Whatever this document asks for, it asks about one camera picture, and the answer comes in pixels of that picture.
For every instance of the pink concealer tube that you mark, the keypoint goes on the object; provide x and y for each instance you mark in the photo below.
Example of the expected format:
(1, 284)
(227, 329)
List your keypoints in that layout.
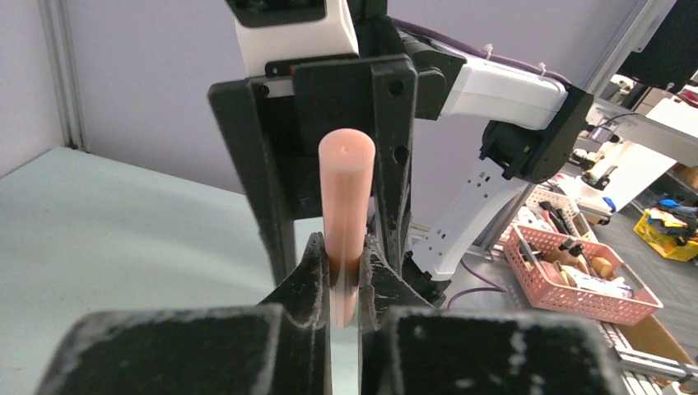
(346, 164)

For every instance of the yellow crate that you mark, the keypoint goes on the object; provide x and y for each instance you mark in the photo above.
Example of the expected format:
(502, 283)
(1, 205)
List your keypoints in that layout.
(666, 246)

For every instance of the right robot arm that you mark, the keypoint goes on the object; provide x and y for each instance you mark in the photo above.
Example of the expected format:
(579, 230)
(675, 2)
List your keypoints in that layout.
(533, 120)

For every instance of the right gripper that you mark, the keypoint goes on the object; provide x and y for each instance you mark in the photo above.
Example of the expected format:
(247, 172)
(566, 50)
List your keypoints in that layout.
(309, 76)

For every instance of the pink perforated basket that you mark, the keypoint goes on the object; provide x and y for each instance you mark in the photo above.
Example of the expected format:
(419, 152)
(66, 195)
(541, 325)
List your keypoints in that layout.
(575, 276)

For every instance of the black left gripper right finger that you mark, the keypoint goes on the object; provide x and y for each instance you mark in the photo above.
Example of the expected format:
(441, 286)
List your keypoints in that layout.
(408, 346)

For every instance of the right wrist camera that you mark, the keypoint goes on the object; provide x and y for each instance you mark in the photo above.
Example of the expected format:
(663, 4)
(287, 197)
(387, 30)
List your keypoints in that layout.
(275, 31)

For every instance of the white perforated basket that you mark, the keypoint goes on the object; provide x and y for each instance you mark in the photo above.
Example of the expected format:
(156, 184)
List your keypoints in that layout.
(554, 212)

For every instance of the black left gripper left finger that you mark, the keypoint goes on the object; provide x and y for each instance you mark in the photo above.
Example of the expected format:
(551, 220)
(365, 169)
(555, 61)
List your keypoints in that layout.
(279, 346)

